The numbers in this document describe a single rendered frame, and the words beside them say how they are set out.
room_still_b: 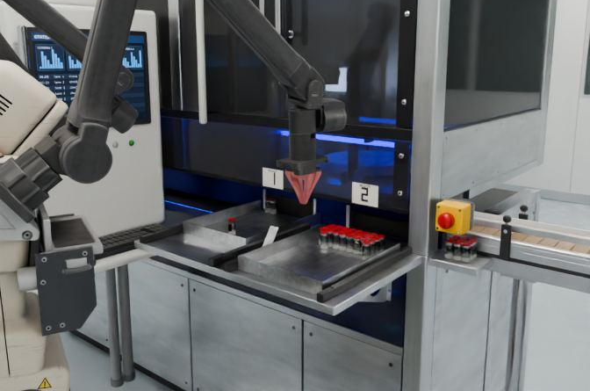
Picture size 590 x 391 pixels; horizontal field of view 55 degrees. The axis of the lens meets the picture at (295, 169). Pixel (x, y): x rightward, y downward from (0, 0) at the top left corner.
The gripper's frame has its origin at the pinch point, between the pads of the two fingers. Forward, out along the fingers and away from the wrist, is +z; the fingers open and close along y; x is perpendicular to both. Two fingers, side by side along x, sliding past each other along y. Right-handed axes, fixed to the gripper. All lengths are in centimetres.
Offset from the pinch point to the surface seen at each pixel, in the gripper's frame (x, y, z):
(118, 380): 100, 11, 87
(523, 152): -9, 112, 5
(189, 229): 52, 10, 19
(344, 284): -7.1, 5.3, 19.3
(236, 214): 55, 32, 20
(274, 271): 9.0, -0.2, 18.6
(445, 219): -17.0, 34.1, 9.4
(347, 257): 5.2, 23.8, 21.1
